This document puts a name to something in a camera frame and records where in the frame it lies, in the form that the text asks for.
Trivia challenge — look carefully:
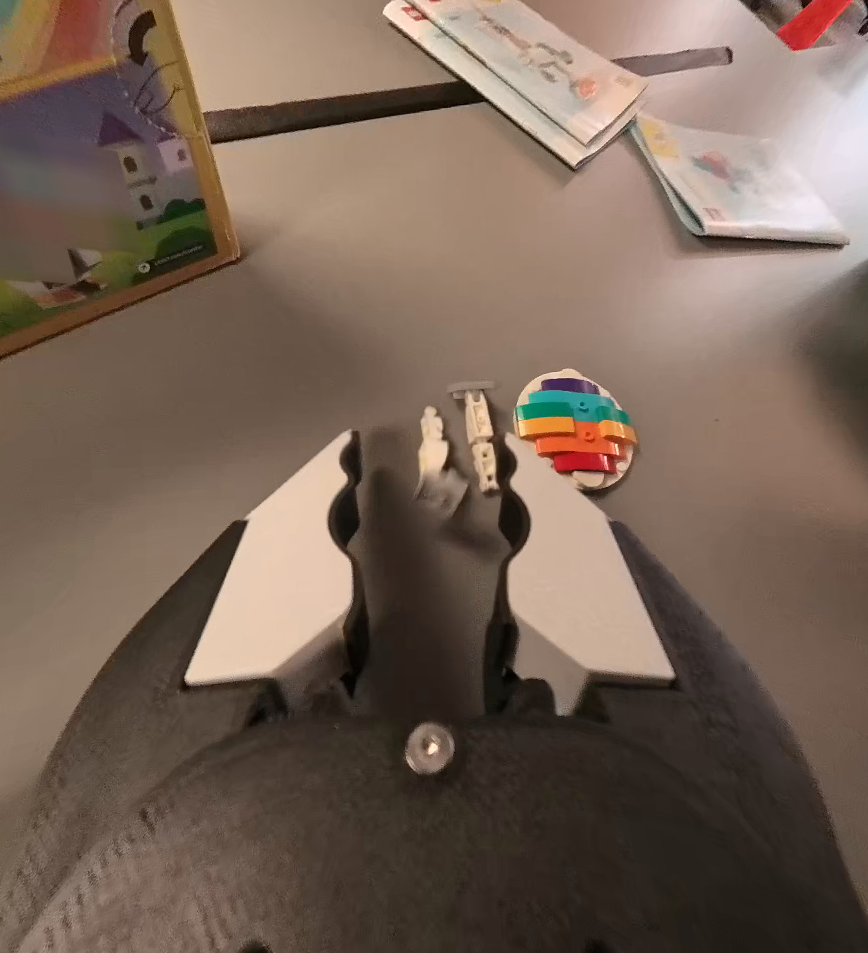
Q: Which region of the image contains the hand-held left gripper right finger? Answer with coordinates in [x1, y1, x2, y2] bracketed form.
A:
[484, 432, 678, 717]

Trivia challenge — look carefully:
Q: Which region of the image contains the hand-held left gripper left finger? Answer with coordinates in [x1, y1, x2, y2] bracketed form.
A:
[183, 428, 370, 697]

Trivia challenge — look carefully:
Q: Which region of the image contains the white toy brick leg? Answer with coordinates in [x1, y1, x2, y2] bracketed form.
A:
[446, 378, 502, 497]
[413, 404, 469, 516]

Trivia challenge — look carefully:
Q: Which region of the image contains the rainbow toy brick base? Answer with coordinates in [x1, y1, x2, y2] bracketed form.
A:
[513, 367, 641, 494]

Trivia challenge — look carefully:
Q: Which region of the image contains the yellow toy box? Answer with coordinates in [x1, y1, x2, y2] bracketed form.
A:
[0, 0, 242, 375]

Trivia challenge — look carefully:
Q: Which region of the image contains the red flat object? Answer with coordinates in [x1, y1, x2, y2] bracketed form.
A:
[775, 0, 861, 52]

